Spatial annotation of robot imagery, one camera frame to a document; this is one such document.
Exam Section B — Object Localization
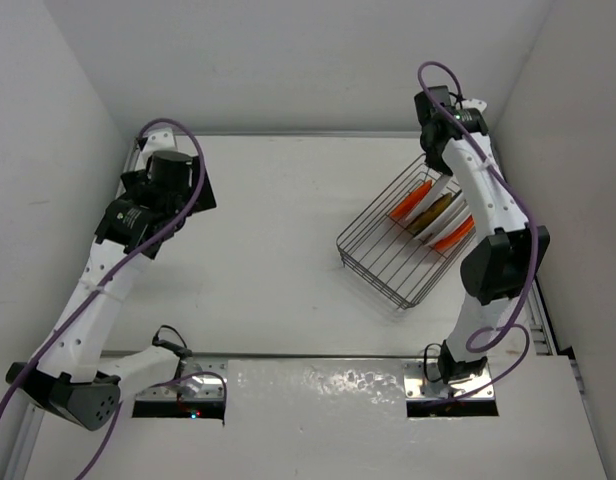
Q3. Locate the green rimmed white plate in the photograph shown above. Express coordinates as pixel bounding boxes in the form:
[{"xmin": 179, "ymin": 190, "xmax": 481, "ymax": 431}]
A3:
[
  {"xmin": 415, "ymin": 192, "xmax": 465, "ymax": 243},
  {"xmin": 403, "ymin": 175, "xmax": 452, "ymax": 226}
]

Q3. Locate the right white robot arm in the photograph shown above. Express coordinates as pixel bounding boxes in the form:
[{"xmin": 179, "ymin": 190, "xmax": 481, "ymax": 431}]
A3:
[{"xmin": 414, "ymin": 86, "xmax": 550, "ymax": 384}]

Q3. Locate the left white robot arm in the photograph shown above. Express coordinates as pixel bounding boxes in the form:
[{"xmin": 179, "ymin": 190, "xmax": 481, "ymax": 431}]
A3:
[{"xmin": 6, "ymin": 150, "xmax": 216, "ymax": 431}]

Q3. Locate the far orange plate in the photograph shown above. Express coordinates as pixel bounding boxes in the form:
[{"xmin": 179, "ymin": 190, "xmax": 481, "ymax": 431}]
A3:
[{"xmin": 389, "ymin": 180, "xmax": 432, "ymax": 220}]

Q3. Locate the orange plate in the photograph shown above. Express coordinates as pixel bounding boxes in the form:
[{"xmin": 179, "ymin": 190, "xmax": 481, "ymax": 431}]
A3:
[
  {"xmin": 433, "ymin": 216, "xmax": 474, "ymax": 251},
  {"xmin": 389, "ymin": 180, "xmax": 432, "ymax": 220}
]

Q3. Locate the yellow plate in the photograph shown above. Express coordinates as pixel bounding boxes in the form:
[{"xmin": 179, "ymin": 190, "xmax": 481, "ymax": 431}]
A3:
[{"xmin": 406, "ymin": 193, "xmax": 453, "ymax": 235}]

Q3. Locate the near orange plate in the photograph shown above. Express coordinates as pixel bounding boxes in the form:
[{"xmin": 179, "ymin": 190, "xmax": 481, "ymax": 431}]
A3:
[{"xmin": 433, "ymin": 216, "xmax": 474, "ymax": 251}]

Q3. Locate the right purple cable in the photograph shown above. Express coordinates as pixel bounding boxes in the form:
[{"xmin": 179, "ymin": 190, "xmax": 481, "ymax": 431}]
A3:
[{"xmin": 417, "ymin": 61, "xmax": 551, "ymax": 404}]

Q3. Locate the purple cable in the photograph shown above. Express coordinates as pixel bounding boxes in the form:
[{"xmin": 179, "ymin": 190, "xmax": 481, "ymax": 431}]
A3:
[
  {"xmin": 417, "ymin": 61, "xmax": 551, "ymax": 404},
  {"xmin": 0, "ymin": 118, "xmax": 227, "ymax": 480}
]

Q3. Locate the wire dish rack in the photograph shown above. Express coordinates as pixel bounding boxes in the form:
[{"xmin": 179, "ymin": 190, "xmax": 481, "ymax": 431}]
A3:
[{"xmin": 336, "ymin": 156, "xmax": 475, "ymax": 309}]

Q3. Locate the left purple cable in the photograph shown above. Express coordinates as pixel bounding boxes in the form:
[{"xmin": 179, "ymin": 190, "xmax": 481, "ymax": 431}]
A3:
[{"xmin": 0, "ymin": 118, "xmax": 227, "ymax": 480}]

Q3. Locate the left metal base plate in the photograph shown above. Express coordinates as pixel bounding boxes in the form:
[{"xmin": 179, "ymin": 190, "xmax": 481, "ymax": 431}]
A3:
[{"xmin": 135, "ymin": 356, "xmax": 228, "ymax": 402}]

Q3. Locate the metal base plate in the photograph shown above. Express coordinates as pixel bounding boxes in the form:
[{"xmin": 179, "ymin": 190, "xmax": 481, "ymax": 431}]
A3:
[
  {"xmin": 135, "ymin": 356, "xmax": 228, "ymax": 402},
  {"xmin": 402, "ymin": 357, "xmax": 495, "ymax": 402}
]

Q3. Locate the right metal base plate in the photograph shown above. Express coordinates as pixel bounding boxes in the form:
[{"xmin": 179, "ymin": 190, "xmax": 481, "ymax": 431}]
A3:
[{"xmin": 402, "ymin": 357, "xmax": 495, "ymax": 402}]

